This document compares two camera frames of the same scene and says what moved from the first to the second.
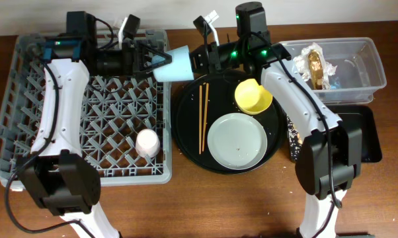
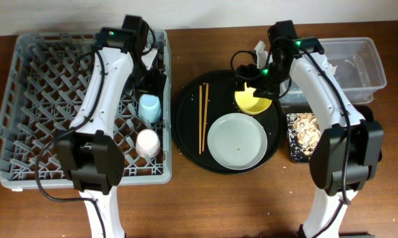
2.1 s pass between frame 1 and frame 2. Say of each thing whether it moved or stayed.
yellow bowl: stayed
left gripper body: moved
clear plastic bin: stayed
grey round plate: stayed
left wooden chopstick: stayed
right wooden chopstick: stayed
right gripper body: moved
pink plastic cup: stayed
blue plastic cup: moved
